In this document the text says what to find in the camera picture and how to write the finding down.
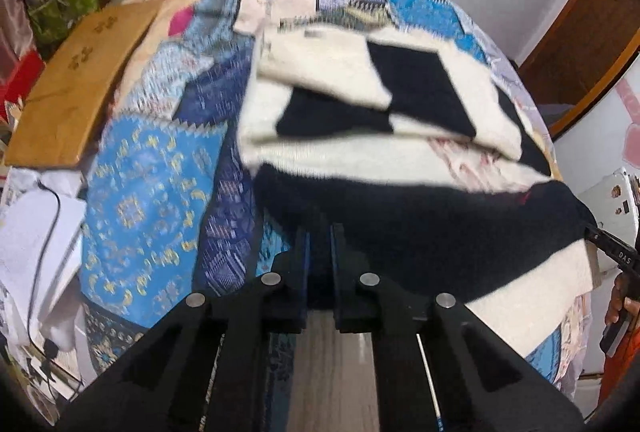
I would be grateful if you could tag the striped brown curtain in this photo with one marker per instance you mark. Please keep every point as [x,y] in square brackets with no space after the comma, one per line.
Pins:
[12,16]

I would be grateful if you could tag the stack of white papers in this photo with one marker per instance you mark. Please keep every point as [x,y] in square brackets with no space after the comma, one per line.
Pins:
[30,237]

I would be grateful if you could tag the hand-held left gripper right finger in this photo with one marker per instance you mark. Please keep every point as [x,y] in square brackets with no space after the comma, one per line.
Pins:
[340,257]

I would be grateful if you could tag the blue patchwork blanket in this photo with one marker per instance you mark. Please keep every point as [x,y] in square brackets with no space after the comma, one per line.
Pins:
[150,192]

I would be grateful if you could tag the pink floral bed sheet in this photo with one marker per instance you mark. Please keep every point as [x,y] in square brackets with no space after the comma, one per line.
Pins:
[160,21]

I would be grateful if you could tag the wooden wardrobe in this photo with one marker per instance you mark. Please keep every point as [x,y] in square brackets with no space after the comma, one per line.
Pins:
[580,36]

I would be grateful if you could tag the wooden lap desk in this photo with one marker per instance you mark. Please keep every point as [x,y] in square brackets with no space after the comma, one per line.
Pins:
[75,86]

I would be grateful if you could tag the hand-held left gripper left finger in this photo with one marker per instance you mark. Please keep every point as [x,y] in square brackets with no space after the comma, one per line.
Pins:
[302,257]

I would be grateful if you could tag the red box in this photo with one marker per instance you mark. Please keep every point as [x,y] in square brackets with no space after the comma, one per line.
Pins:
[22,76]

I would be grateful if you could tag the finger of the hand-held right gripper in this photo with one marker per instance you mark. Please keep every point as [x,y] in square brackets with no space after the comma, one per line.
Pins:
[600,238]

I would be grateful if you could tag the pink heart stickers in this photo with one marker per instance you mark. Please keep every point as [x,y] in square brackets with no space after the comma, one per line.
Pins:
[632,126]

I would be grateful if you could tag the person's right hand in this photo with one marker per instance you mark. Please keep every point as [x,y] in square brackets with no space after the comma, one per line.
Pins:
[620,302]

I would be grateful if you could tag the person's orange clothing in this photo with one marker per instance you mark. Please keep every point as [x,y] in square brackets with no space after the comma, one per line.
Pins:
[617,377]

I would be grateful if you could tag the black and cream striped sweater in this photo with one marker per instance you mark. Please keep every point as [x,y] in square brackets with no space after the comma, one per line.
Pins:
[400,222]

